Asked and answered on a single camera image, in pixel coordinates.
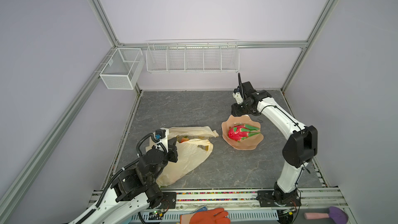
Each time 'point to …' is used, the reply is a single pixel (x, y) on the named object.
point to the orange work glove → (204, 215)
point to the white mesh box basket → (123, 69)
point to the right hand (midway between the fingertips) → (236, 112)
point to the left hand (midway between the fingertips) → (176, 141)
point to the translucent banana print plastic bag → (194, 145)
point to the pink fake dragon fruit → (238, 132)
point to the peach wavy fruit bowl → (250, 143)
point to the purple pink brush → (336, 215)
